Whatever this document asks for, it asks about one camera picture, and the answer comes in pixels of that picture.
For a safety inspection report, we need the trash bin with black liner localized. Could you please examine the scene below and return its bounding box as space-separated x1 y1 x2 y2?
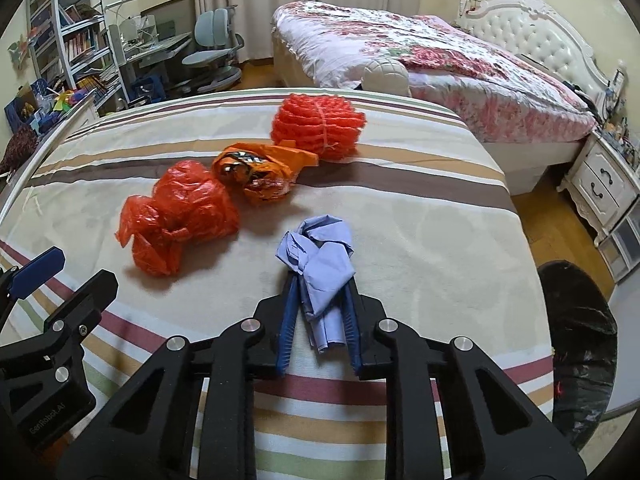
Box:
537 260 618 453

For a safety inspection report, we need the white door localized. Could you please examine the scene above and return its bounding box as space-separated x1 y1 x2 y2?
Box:
600 280 640 411

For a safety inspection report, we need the light blue cloth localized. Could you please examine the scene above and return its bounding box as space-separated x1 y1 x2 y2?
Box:
276 215 357 355

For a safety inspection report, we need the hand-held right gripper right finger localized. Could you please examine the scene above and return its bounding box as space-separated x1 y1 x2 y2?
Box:
342 275 588 480

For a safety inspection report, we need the group of small bottles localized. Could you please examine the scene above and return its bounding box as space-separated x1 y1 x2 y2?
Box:
595 70 640 161

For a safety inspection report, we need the blue toy crate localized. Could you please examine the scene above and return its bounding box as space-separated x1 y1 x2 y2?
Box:
5 77 61 136

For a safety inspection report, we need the floral quilt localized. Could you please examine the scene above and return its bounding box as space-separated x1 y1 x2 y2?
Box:
272 1 598 143

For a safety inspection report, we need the orange shiny wrapper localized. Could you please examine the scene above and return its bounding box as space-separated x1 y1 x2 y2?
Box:
211 141 321 207

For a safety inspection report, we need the clear plastic drawer unit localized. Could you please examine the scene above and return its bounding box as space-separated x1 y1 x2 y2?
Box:
597 210 640 283

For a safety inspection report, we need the white bookshelf with books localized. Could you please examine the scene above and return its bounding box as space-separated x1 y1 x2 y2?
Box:
27 0 128 106

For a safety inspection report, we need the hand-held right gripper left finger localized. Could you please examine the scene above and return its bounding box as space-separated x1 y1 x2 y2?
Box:
55 272 301 480

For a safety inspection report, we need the dark patterned bag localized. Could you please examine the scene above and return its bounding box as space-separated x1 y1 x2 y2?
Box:
0 125 38 176

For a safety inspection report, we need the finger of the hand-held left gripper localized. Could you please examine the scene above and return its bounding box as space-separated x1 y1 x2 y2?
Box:
0 246 67 331
40 269 119 376

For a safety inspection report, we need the white nightstand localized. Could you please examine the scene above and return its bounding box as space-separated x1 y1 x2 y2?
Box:
557 132 640 248

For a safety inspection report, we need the red plastic bag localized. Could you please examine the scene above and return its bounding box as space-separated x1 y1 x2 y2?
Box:
116 159 241 278

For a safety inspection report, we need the orange mesh net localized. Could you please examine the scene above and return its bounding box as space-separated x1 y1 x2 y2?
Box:
270 92 368 162

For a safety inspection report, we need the grey-blue desk chair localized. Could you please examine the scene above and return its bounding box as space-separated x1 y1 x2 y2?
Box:
181 6 246 92

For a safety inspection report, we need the white bed with tufted headboard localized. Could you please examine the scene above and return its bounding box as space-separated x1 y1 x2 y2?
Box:
270 0 628 196

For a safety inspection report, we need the blue storage bin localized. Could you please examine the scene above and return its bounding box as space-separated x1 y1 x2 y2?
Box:
131 74 166 106

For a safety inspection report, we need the grey study desk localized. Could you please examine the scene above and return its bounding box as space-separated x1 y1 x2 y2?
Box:
107 30 196 106

